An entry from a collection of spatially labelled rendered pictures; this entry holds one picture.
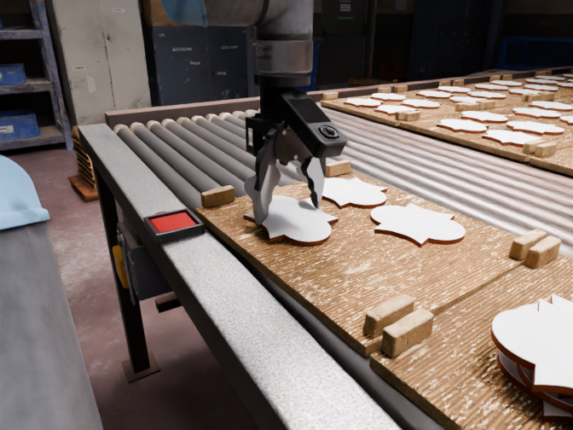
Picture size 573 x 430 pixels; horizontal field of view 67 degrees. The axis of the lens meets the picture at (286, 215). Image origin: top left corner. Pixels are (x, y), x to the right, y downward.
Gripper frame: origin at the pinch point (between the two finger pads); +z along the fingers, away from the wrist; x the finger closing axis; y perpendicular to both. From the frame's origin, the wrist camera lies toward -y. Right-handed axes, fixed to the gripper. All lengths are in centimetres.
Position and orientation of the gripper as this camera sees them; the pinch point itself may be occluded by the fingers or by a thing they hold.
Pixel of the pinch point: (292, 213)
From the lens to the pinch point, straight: 65.9
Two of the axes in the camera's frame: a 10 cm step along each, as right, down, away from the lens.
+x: -8.2, 2.2, -5.3
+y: -5.7, -3.2, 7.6
